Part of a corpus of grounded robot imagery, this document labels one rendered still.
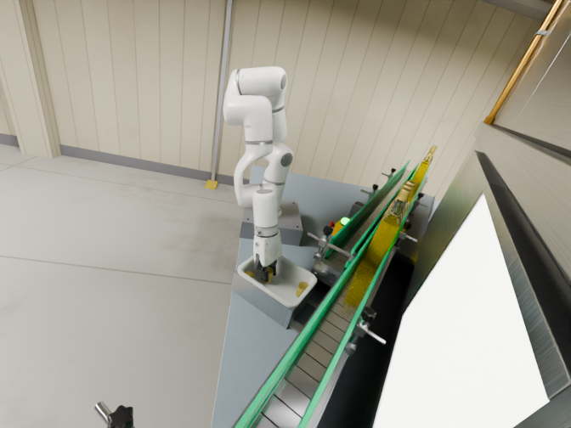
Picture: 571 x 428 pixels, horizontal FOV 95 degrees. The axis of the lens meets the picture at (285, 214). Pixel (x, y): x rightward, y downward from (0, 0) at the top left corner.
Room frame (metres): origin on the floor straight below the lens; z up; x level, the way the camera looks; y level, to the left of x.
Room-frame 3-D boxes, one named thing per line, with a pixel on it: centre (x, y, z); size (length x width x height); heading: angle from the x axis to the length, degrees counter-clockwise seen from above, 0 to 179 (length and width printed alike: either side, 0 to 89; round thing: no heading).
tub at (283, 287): (0.64, -0.03, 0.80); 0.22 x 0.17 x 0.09; 65
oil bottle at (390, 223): (0.76, -0.33, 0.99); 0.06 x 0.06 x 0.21; 65
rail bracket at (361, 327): (0.40, -0.24, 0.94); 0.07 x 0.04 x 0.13; 65
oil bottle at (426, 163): (1.81, -0.83, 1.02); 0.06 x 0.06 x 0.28; 65
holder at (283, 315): (0.63, -0.05, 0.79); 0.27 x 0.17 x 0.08; 65
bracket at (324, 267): (0.70, -0.18, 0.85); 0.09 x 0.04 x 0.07; 65
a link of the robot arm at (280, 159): (1.04, 0.09, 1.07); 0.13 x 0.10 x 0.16; 44
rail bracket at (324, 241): (0.71, -0.16, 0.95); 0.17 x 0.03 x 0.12; 65
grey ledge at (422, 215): (1.32, -0.71, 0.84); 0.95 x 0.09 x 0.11; 155
